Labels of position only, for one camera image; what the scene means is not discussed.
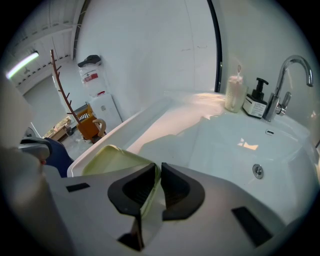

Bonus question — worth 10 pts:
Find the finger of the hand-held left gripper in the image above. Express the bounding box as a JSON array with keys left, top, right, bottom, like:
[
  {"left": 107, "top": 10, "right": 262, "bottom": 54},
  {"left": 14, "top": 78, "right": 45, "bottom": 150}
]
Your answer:
[{"left": 18, "top": 136, "right": 54, "bottom": 164}]

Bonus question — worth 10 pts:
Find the black vertical frame strip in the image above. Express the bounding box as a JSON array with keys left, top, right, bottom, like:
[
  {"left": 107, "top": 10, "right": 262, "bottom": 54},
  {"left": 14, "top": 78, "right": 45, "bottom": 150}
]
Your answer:
[{"left": 206, "top": 0, "right": 224, "bottom": 94}]

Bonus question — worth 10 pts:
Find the dark blue chair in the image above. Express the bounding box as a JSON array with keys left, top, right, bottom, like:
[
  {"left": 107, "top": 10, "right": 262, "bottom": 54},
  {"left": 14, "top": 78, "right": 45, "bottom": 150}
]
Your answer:
[{"left": 44, "top": 136, "right": 75, "bottom": 179}]

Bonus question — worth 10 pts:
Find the brown wooden coat rack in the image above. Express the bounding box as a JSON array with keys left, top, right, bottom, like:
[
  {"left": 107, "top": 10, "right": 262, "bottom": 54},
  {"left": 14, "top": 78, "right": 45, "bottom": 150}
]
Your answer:
[{"left": 50, "top": 49, "right": 84, "bottom": 126}]

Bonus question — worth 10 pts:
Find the low wooden bench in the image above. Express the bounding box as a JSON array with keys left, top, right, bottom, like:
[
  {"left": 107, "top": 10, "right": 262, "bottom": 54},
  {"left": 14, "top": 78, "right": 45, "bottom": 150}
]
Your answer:
[{"left": 43, "top": 116, "right": 74, "bottom": 141}]

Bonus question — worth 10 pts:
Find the white vanity cabinet with sink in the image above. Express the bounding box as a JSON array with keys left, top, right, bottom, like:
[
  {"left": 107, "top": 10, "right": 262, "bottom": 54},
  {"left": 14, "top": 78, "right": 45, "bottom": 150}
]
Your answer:
[{"left": 66, "top": 89, "right": 320, "bottom": 227}]

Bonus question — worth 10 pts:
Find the orange sofa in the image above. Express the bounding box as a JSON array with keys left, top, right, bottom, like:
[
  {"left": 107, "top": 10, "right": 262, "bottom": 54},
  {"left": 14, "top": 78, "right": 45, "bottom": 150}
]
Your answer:
[{"left": 74, "top": 104, "right": 108, "bottom": 144}]

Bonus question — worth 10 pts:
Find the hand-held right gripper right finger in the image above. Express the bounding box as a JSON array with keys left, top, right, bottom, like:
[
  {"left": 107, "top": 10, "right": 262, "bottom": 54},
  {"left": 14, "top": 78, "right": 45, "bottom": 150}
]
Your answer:
[{"left": 149, "top": 161, "right": 286, "bottom": 256}]

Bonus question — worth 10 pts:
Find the ceiling tube light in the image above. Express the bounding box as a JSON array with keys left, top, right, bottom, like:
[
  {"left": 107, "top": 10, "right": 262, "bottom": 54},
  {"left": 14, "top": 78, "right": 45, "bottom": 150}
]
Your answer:
[{"left": 5, "top": 50, "right": 40, "bottom": 79}]

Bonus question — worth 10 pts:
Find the black cap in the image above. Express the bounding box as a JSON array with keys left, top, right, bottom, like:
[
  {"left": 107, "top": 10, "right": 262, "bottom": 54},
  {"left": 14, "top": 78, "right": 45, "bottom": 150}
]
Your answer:
[{"left": 77, "top": 54, "right": 102, "bottom": 69}]

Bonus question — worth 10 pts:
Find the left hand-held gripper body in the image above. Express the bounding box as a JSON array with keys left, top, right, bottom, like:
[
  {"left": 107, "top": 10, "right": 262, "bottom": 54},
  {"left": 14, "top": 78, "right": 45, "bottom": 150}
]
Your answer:
[{"left": 0, "top": 146, "right": 76, "bottom": 256}]

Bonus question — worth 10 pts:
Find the black pump soap dispenser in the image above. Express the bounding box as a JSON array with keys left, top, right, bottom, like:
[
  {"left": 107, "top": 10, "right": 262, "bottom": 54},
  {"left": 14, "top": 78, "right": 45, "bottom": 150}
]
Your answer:
[{"left": 242, "top": 77, "right": 270, "bottom": 120}]

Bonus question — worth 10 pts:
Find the white water dispenser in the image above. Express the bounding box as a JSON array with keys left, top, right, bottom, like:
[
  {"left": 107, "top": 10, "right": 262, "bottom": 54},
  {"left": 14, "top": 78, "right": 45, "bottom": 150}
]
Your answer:
[{"left": 88, "top": 92, "right": 124, "bottom": 126}]

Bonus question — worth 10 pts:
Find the yellow-green cleaning cloth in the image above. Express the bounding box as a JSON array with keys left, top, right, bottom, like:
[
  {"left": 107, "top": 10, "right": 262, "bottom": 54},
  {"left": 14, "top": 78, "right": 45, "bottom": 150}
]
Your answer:
[{"left": 81, "top": 144, "right": 163, "bottom": 226}]

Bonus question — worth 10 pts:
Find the chrome faucet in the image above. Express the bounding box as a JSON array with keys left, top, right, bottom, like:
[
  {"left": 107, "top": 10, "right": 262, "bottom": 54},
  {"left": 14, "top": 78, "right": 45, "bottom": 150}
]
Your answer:
[{"left": 261, "top": 54, "right": 315, "bottom": 123}]

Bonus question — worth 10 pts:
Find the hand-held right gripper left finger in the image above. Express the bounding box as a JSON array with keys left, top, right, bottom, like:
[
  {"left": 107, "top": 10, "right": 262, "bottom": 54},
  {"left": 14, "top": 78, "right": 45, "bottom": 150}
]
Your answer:
[{"left": 46, "top": 162, "right": 161, "bottom": 256}]

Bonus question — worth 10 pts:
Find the translucent white cup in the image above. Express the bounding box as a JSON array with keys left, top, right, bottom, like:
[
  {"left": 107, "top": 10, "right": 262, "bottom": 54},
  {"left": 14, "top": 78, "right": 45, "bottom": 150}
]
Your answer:
[{"left": 224, "top": 64, "right": 249, "bottom": 114}]

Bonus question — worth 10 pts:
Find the wooden chair with brown seat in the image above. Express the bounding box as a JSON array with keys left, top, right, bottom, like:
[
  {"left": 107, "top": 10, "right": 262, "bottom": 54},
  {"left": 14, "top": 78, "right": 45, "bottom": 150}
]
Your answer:
[{"left": 92, "top": 118, "right": 109, "bottom": 138}]

